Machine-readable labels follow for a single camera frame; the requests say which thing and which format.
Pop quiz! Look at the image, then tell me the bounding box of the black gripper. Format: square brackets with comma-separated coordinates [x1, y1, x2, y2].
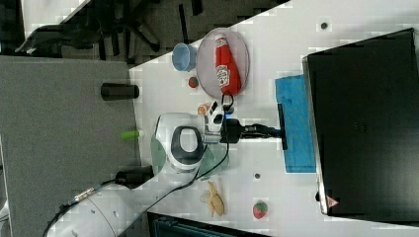
[220, 118, 281, 144]

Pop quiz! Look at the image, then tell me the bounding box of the blue oven door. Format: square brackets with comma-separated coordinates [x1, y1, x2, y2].
[276, 75, 316, 173]

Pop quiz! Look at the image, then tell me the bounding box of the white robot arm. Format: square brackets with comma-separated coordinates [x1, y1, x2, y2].
[42, 113, 285, 237]

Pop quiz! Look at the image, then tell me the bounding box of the black silver toaster oven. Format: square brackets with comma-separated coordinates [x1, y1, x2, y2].
[302, 29, 419, 226]

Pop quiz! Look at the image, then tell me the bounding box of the orange slice toy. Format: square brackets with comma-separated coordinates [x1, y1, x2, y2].
[198, 103, 210, 115]

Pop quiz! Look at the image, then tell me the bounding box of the red plush ketchup bottle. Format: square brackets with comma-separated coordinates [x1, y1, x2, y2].
[214, 35, 242, 96]

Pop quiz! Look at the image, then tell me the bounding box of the grey round plate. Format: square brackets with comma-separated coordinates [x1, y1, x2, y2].
[196, 28, 250, 99]

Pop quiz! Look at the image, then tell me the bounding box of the peeled banana toy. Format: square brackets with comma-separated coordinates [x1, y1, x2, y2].
[200, 182, 224, 216]

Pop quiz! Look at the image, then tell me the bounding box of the dark red strawberry toy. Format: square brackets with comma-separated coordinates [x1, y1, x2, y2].
[188, 77, 199, 88]

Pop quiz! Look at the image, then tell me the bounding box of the pink strawberry toy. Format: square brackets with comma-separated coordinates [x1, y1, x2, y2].
[253, 200, 268, 219]

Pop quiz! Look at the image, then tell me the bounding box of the blue mug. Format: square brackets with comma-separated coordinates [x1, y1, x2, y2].
[172, 43, 197, 71]

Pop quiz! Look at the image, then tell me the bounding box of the green lime toy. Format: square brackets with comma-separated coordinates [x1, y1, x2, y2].
[121, 129, 144, 140]

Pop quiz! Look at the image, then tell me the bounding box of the black office chair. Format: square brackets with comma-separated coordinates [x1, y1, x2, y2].
[14, 0, 206, 62]

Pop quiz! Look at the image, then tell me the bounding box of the black cylinder post near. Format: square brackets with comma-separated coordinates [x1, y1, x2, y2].
[116, 166, 154, 190]

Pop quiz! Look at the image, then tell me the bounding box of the black cylinder post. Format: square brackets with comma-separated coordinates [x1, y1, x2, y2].
[101, 83, 139, 101]
[116, 166, 154, 190]

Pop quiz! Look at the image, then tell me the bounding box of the blue metal frame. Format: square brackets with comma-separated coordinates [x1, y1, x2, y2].
[147, 212, 268, 237]

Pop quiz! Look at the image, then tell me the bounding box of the black cable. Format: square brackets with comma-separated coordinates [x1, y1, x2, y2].
[42, 92, 235, 231]

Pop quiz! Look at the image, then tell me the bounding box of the black cylinder post far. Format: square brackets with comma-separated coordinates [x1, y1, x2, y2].
[101, 83, 139, 101]

